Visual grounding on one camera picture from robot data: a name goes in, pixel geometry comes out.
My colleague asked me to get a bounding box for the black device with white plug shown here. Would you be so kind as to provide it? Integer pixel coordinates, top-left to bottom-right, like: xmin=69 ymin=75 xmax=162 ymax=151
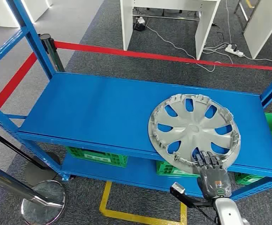
xmin=133 ymin=16 xmax=148 ymax=32

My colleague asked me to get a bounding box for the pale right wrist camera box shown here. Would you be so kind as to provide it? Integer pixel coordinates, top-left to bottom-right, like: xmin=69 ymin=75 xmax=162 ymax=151
xmin=170 ymin=182 xmax=188 ymax=199

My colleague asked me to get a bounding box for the white board panel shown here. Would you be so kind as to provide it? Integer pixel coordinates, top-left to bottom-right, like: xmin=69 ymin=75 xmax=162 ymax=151
xmin=243 ymin=0 xmax=272 ymax=60

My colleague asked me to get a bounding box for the blue metal shelf rack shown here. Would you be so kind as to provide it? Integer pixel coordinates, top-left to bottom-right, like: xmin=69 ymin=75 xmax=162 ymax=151
xmin=0 ymin=0 xmax=272 ymax=202

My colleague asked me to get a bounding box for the white cable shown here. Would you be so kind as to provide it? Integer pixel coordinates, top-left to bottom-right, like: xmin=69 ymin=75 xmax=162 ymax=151
xmin=146 ymin=25 xmax=222 ymax=73

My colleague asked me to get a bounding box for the white power strip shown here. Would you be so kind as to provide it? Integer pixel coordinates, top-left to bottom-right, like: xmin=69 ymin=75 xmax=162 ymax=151
xmin=224 ymin=44 xmax=244 ymax=58

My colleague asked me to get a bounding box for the chrome stanchion with round base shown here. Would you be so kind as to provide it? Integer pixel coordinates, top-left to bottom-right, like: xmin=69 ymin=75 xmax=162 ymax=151
xmin=0 ymin=161 xmax=67 ymax=225

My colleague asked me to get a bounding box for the red barrier belt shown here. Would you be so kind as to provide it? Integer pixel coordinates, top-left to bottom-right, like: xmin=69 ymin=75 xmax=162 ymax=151
xmin=54 ymin=40 xmax=272 ymax=72
xmin=0 ymin=52 xmax=38 ymax=127

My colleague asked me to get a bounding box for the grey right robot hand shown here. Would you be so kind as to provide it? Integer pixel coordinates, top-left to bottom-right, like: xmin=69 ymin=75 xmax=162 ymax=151
xmin=195 ymin=150 xmax=233 ymax=200

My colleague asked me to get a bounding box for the white lit display block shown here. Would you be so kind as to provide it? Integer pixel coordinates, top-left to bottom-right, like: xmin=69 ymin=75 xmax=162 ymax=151
xmin=0 ymin=0 xmax=53 ymax=28

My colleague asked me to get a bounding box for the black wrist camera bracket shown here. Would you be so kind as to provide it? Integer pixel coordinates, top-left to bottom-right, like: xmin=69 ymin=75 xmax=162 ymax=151
xmin=181 ymin=193 xmax=215 ymax=209

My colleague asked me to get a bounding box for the grey plastic wheel hubcap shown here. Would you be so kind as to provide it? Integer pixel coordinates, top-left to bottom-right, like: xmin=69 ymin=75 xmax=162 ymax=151
xmin=147 ymin=93 xmax=242 ymax=175

